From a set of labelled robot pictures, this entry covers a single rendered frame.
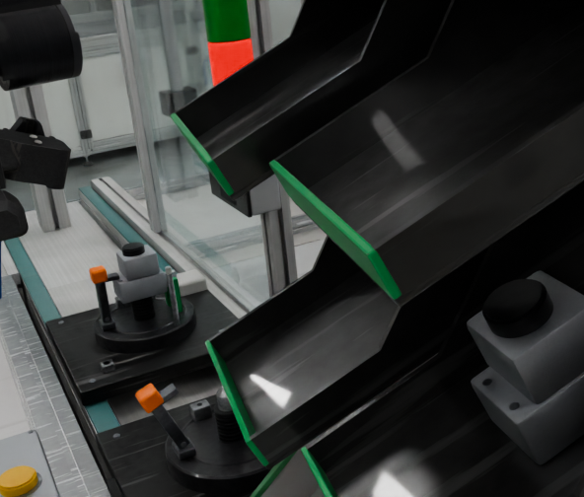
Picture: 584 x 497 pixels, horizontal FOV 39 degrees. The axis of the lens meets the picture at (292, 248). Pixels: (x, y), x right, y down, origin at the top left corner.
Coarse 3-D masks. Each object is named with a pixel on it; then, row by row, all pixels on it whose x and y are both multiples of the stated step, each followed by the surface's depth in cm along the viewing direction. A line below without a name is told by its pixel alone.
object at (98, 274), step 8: (96, 272) 108; (104, 272) 108; (96, 280) 108; (104, 280) 109; (112, 280) 109; (96, 288) 110; (104, 288) 109; (104, 296) 110; (104, 304) 110; (104, 312) 110; (104, 320) 111
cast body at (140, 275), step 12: (120, 252) 111; (132, 252) 109; (144, 252) 110; (120, 264) 110; (132, 264) 108; (144, 264) 109; (156, 264) 110; (120, 276) 111; (132, 276) 109; (144, 276) 110; (156, 276) 110; (120, 288) 109; (132, 288) 109; (144, 288) 110; (156, 288) 111; (120, 300) 110; (132, 300) 110
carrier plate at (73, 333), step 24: (96, 312) 122; (216, 312) 117; (72, 336) 114; (192, 336) 111; (72, 360) 108; (96, 360) 107; (120, 360) 107; (144, 360) 106; (168, 360) 105; (192, 360) 105; (72, 384) 106; (96, 384) 101; (120, 384) 102; (144, 384) 103
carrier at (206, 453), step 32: (192, 416) 88; (224, 416) 82; (128, 448) 88; (160, 448) 87; (192, 448) 82; (224, 448) 83; (128, 480) 82; (160, 480) 82; (192, 480) 79; (224, 480) 78; (256, 480) 79
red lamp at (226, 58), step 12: (216, 48) 90; (228, 48) 90; (240, 48) 90; (252, 48) 92; (216, 60) 91; (228, 60) 90; (240, 60) 91; (252, 60) 92; (216, 72) 92; (228, 72) 91; (216, 84) 92
